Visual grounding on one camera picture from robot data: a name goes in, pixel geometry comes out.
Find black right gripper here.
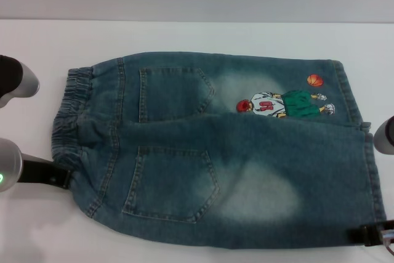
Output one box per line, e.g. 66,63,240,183
347,219,394,247

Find blue denim shorts with print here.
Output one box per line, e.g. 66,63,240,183
50,50,387,245

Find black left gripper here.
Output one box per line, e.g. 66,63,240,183
18,160,73,189

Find right arm cable with connector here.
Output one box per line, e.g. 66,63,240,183
380,229,394,253

